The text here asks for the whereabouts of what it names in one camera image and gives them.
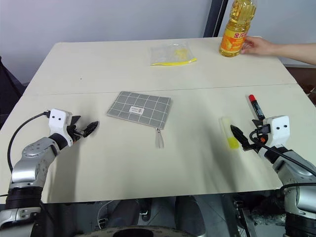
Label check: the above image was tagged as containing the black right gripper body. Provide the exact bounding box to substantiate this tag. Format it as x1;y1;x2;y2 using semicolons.
242;124;271;152

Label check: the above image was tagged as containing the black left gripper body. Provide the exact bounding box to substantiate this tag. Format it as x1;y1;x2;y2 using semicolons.
66;124;86;145

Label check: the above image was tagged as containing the yellow cooking oil bottle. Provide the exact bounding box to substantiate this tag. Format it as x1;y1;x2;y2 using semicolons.
218;0;258;59

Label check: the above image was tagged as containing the grey checked zipper pouch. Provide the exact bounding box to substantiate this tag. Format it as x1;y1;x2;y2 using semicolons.
106;91;172;149

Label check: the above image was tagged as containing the person's bare hand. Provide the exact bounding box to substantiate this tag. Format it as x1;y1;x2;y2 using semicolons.
240;36;277;57

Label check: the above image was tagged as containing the yellow highlighter with clear cap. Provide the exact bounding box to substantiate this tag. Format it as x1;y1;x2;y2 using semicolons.
219;116;240;150

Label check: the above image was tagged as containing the black marker with red cap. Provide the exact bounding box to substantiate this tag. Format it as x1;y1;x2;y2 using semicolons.
246;94;266;121

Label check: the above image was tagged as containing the black fabric object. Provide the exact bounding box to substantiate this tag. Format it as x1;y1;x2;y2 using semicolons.
0;56;25;129

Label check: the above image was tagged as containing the clear zip bag yellow slider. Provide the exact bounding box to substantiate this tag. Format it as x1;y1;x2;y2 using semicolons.
149;41;198;67

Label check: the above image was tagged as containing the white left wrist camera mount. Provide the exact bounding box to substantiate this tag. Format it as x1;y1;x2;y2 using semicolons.
47;108;75;146

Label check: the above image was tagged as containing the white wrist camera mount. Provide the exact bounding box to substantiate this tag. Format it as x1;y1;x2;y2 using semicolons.
47;108;75;146
262;115;291;149

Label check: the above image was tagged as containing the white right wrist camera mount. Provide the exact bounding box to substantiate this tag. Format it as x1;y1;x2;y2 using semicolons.
262;115;291;149

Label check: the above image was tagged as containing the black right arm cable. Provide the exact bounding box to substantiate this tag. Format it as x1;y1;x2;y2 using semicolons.
249;129;316;178

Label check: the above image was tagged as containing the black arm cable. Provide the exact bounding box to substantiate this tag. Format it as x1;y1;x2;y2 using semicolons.
7;112;51;171
249;129;316;178

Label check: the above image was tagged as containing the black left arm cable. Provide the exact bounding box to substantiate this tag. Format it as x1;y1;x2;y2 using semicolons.
7;112;51;171

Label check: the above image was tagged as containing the dark metal post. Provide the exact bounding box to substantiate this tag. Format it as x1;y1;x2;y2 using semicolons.
202;0;229;38

